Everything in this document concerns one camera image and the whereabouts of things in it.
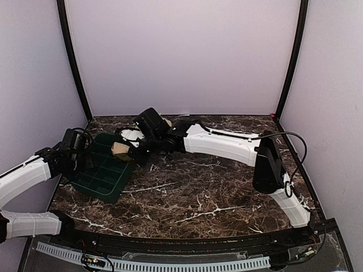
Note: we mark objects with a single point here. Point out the small circuit board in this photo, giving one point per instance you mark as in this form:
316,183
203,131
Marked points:
92,261

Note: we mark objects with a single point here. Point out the striped brown red sock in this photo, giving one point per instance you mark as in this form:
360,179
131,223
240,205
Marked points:
120,151

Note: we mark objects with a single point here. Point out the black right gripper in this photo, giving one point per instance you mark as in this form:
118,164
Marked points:
134,154

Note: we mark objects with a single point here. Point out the green plastic divided tray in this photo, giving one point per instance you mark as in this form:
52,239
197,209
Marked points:
109,176

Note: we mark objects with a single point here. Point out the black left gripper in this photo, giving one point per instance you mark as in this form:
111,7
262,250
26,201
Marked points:
89,162

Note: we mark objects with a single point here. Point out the white slotted cable duct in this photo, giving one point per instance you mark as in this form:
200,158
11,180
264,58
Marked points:
149,262

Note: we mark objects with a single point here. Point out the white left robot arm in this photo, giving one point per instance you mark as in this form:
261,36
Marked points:
44,165

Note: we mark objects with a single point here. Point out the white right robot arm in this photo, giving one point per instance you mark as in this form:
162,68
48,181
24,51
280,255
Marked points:
258,151

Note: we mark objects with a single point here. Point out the black left frame post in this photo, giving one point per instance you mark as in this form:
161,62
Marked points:
62,14

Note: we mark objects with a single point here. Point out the black frame post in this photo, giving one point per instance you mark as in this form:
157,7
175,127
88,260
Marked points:
62,14
302,15

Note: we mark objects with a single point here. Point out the black right frame post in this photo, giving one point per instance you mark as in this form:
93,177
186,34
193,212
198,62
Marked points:
302,15

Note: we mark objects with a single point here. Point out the black front rail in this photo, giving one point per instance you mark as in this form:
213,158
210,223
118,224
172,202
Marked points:
113,244

